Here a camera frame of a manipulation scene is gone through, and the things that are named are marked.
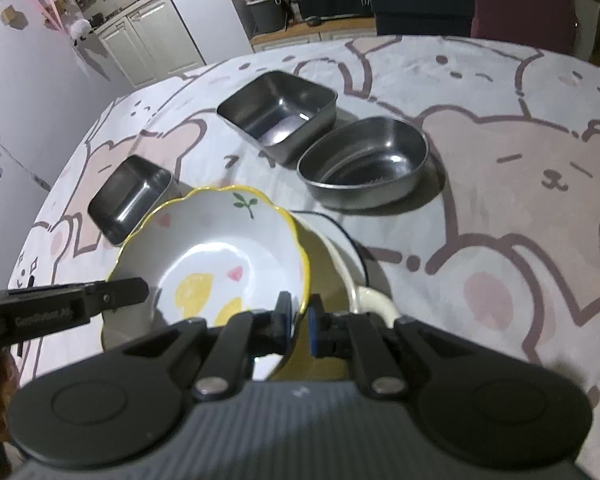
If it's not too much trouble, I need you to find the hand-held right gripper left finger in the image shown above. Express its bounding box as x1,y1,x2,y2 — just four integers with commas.
122,292,295,401

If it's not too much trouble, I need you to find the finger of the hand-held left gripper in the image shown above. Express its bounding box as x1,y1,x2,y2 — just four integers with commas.
82,277,149,315

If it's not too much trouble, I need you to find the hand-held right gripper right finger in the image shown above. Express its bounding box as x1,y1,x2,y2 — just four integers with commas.
308,296,476,396

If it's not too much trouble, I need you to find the cream ceramic dish with handles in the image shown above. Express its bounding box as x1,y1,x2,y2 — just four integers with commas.
102,220,401,381

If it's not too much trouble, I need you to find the white plate with black rim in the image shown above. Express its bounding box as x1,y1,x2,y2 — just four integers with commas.
290,210,372,286

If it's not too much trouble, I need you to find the floral bowl with yellow rim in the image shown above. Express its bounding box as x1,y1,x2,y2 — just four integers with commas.
105,185,312,356

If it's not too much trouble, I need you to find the oval steel bowl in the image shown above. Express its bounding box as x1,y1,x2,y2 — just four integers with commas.
297,116,430,211

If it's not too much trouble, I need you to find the large rectangular steel container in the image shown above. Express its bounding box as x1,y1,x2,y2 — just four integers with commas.
216,71,339,165

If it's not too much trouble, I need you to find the small rectangular steel container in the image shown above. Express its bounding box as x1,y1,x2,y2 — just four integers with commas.
87,155,173,247

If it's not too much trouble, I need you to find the bear printed tablecloth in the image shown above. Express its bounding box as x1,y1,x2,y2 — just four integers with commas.
7,35,600,411

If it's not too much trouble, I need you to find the white cabinet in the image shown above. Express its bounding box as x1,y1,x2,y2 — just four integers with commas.
97,0,206,88

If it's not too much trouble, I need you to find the wooden desk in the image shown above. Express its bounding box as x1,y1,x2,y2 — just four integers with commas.
250,17,378,53

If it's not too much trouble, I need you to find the grey bucket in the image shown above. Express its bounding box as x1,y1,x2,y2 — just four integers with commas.
245,0,288,38

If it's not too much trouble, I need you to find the maroon chair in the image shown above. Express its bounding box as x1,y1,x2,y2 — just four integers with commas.
470,0,578,56

